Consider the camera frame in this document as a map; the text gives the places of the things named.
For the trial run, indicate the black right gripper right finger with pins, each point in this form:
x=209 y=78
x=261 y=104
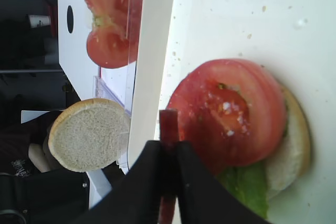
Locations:
x=202 y=199

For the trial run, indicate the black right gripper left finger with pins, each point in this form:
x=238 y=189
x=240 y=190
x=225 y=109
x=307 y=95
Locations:
x=137 y=198

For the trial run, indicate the sausage meat slice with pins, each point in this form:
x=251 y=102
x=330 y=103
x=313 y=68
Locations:
x=169 y=137

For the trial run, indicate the lettuce leaf on bun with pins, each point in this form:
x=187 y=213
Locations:
x=248 y=185

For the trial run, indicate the tomato slice on bun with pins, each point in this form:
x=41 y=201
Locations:
x=232 y=112

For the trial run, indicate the standing tomato slice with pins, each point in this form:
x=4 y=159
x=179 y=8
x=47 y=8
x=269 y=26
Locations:
x=106 y=43

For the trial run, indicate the standing bun half left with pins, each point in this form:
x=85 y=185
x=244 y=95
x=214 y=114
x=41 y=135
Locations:
x=89 y=135

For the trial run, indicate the bottom bun on tray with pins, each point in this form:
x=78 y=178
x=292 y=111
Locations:
x=292 y=158

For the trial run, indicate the clear holder lower left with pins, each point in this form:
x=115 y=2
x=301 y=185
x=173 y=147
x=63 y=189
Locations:
x=113 y=84

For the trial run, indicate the white metal tray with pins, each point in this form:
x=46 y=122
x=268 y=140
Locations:
x=293 y=39

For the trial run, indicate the clear left long rail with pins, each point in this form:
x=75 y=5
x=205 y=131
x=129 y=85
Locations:
x=134 y=12

